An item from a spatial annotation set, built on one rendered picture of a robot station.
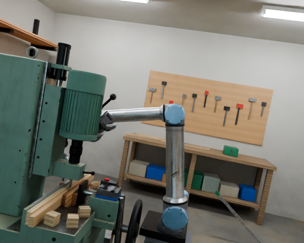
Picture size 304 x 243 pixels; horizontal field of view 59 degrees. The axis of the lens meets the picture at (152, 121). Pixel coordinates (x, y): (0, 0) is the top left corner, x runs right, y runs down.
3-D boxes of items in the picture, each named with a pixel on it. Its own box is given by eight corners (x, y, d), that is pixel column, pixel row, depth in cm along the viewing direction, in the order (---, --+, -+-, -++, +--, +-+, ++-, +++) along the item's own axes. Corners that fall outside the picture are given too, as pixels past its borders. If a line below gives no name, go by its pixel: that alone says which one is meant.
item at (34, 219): (33, 227, 97) (34, 217, 97) (27, 226, 97) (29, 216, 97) (93, 178, 164) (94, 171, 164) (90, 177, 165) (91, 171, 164)
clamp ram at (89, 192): (91, 207, 122) (94, 187, 121) (76, 203, 123) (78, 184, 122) (97, 200, 131) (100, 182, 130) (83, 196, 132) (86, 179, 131)
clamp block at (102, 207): (114, 222, 118) (117, 203, 117) (85, 216, 119) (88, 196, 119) (121, 209, 133) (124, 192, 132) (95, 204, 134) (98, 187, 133)
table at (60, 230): (97, 258, 96) (99, 242, 95) (18, 239, 99) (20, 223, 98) (129, 199, 156) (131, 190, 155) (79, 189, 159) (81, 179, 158)
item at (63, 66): (62, 80, 123) (68, 43, 121) (46, 77, 123) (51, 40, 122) (69, 82, 131) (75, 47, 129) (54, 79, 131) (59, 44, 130)
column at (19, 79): (16, 218, 121) (39, 59, 116) (-29, 208, 123) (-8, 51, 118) (42, 201, 143) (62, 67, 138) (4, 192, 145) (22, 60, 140)
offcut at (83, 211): (78, 218, 111) (80, 209, 110) (77, 214, 114) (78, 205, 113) (89, 217, 112) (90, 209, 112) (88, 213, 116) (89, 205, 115)
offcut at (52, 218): (59, 223, 103) (61, 213, 103) (52, 227, 100) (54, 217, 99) (49, 220, 104) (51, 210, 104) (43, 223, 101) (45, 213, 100)
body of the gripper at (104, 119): (107, 109, 148) (102, 117, 158) (95, 117, 144) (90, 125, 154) (116, 120, 148) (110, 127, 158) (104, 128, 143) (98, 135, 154)
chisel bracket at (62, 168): (78, 184, 125) (81, 167, 124) (49, 178, 126) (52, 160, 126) (84, 180, 132) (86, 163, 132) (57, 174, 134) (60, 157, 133)
